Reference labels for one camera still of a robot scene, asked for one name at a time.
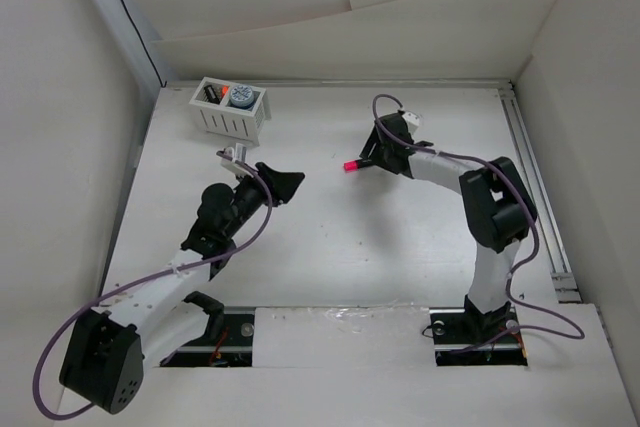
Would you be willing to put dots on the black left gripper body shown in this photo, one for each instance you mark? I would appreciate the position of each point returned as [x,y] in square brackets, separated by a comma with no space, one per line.
[249,197]

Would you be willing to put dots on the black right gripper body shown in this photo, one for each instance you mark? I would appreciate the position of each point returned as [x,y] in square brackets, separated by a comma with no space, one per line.
[383,160]

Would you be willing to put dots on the pink cap black highlighter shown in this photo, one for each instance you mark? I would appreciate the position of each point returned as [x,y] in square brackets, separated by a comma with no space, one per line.
[355,165]

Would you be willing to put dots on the blue cap black highlighter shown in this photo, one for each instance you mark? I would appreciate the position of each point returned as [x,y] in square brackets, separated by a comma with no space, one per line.
[213,94]

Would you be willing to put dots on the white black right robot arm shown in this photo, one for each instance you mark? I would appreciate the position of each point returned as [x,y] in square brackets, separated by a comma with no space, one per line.
[497,206]

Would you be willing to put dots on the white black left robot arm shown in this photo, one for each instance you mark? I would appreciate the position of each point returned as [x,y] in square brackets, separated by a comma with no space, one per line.
[116,338]

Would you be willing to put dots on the white slotted organizer box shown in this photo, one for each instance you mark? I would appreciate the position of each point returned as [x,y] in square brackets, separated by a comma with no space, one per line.
[228,121]

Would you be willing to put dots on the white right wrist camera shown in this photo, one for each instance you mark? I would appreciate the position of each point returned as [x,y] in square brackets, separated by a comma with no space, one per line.
[412,120]

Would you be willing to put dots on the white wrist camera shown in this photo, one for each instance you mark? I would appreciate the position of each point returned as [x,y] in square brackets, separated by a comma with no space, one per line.
[233,157]
[412,120]

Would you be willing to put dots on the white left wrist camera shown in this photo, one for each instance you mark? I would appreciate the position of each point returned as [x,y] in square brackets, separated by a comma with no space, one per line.
[233,157]

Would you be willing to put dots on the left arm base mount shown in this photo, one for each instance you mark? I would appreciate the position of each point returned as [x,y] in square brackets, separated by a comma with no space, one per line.
[226,341]

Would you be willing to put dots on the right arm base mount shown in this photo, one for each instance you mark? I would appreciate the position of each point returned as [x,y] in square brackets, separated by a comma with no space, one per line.
[462,337]

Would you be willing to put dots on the aluminium rail right edge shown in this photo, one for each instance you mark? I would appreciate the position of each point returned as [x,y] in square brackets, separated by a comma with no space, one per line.
[551,252]

